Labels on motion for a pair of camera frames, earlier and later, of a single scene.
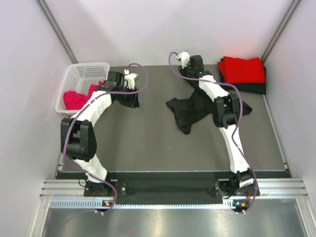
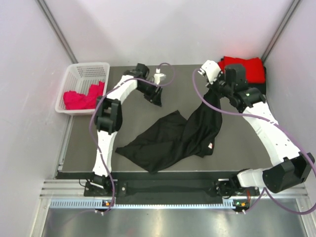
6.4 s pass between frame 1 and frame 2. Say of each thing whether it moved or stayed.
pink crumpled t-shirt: stayed
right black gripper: moved
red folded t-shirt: stayed
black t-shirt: moved
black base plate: stayed
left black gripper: moved
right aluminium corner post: stayed
